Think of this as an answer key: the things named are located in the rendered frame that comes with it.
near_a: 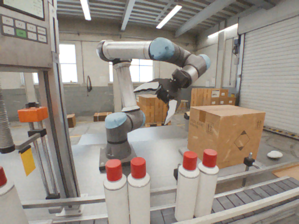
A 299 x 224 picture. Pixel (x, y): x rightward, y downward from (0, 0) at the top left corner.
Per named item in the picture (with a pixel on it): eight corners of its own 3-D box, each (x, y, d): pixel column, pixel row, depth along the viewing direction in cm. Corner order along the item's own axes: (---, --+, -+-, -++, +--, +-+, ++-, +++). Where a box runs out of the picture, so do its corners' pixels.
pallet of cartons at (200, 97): (206, 129, 364) (210, 88, 341) (188, 121, 442) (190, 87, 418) (233, 124, 406) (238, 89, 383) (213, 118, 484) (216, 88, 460)
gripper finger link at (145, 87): (132, 98, 47) (156, 96, 49) (133, 90, 42) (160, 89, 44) (131, 90, 48) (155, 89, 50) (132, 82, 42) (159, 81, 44)
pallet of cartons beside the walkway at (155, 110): (171, 125, 401) (172, 96, 382) (146, 128, 373) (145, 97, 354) (156, 116, 511) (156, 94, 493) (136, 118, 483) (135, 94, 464)
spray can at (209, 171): (197, 224, 32) (207, 158, 28) (188, 207, 37) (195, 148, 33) (213, 219, 33) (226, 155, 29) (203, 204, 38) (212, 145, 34)
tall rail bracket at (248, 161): (252, 199, 44) (262, 161, 41) (237, 185, 51) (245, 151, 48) (258, 197, 45) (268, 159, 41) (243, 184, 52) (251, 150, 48)
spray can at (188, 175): (178, 227, 31) (185, 161, 27) (172, 210, 36) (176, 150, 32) (196, 223, 32) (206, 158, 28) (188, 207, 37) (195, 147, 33)
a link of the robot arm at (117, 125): (102, 138, 71) (99, 115, 68) (119, 131, 82) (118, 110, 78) (116, 144, 64) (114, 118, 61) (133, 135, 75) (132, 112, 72)
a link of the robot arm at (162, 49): (86, 36, 64) (171, 29, 39) (103, 41, 73) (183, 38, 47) (86, 59, 67) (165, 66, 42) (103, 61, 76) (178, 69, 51)
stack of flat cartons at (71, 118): (50, 130, 350) (48, 119, 343) (55, 124, 398) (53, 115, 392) (74, 127, 375) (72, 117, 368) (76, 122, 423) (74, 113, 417)
